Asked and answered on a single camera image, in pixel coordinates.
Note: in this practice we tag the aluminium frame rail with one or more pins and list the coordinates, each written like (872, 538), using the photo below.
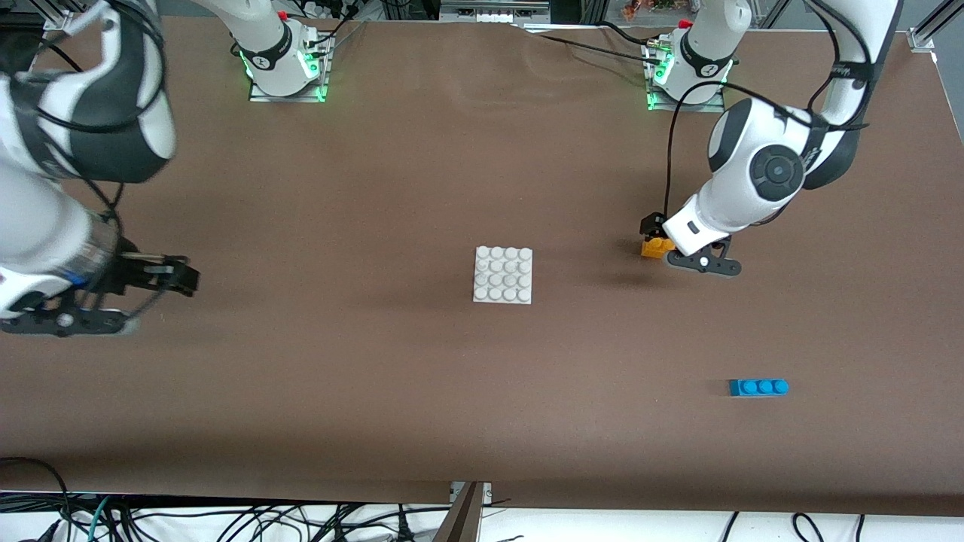
(489, 13)

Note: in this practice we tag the aluminium frame profile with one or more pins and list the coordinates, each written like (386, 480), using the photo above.
(463, 519)

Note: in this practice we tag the blue three-stud block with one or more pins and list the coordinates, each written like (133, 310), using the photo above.
(757, 388)

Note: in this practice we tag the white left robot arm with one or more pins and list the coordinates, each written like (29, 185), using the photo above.
(851, 30)

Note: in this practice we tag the aluminium corner bracket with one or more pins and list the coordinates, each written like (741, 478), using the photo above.
(920, 39)
(60, 19)

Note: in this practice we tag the yellow two-stud block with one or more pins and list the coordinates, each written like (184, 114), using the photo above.
(654, 249)

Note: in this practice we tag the brown table cover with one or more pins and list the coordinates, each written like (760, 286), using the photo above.
(452, 188)

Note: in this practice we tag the orange background object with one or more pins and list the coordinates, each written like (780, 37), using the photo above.
(640, 7)

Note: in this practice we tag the white studded base plate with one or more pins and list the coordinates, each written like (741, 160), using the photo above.
(502, 275)

